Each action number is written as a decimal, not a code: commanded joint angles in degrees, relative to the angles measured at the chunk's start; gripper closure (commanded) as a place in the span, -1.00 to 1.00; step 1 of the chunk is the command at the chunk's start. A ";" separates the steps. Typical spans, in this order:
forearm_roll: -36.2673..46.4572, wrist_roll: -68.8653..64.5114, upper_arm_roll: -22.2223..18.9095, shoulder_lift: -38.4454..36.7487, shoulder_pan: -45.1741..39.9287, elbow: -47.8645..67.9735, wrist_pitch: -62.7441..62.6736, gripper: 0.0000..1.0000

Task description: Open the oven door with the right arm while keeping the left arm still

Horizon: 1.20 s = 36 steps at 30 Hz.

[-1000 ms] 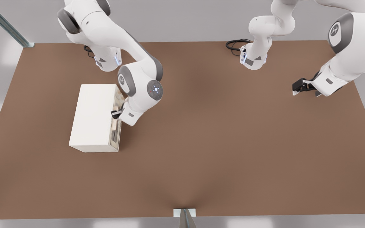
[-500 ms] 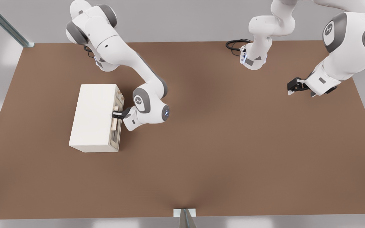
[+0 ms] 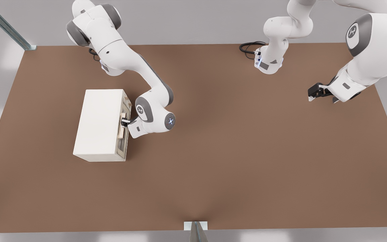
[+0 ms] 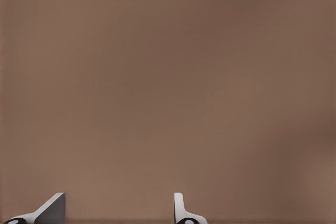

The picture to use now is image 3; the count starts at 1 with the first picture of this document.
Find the pale oven door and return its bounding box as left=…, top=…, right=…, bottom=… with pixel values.
left=116, top=90, right=132, bottom=160

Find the white oven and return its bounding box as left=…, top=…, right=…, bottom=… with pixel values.
left=73, top=89, right=132, bottom=162

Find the silver frame post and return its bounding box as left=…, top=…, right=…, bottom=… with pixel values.
left=0, top=0, right=37, bottom=51
left=184, top=221, right=209, bottom=242

